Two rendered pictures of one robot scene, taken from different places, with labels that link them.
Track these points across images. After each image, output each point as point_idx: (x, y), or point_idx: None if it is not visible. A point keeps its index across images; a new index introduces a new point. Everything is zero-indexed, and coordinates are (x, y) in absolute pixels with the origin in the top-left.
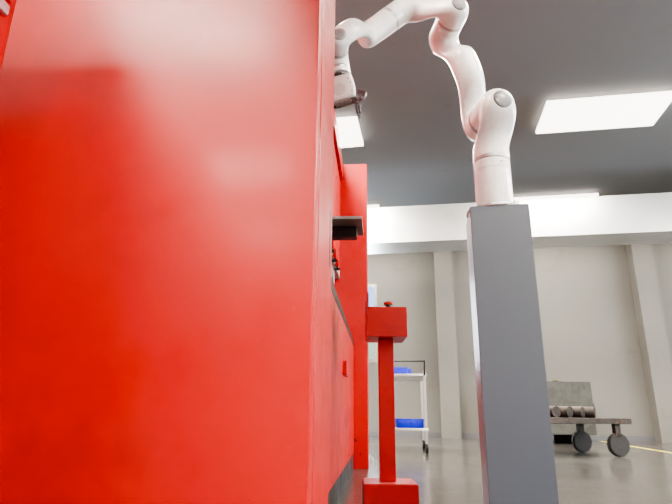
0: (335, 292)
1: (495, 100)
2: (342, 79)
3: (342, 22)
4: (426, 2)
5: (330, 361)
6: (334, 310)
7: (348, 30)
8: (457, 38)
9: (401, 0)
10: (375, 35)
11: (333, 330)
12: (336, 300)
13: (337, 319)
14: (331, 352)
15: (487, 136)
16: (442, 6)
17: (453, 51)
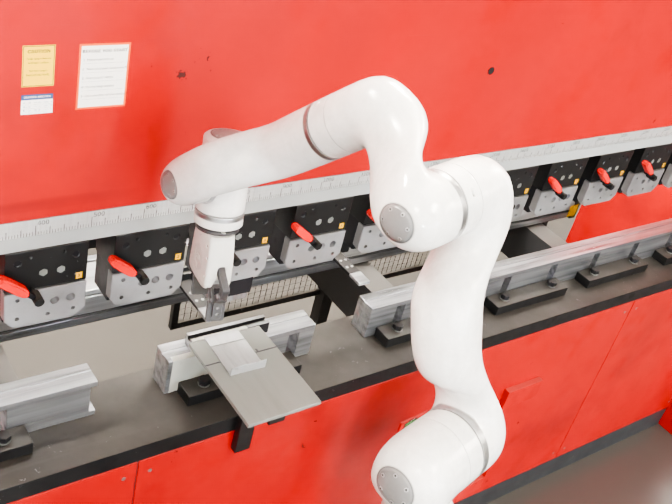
0: (397, 370)
1: (377, 481)
2: (202, 242)
3: (184, 156)
4: (376, 148)
5: (311, 475)
6: (377, 398)
7: (181, 186)
8: (474, 233)
9: (336, 112)
10: (272, 175)
11: (358, 426)
12: (412, 371)
13: (424, 384)
14: (326, 461)
15: (384, 502)
16: (371, 203)
17: (415, 285)
